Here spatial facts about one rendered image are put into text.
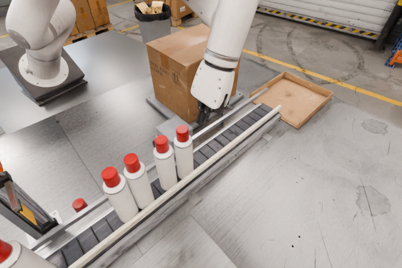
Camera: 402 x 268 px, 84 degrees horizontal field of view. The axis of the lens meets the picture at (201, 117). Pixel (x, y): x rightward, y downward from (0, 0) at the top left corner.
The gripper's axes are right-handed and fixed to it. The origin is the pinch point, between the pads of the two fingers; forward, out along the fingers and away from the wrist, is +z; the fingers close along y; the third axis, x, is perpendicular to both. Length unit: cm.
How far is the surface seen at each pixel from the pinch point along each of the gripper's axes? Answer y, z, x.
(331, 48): -67, -10, 335
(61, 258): -1.5, 33.9, -35.4
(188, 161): 2.9, 12.1, -4.4
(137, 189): 1.9, 15.9, -19.4
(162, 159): 1.8, 8.7, -13.3
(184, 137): 2.0, 3.4, -7.6
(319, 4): -128, -65, 378
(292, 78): -8, -4, 75
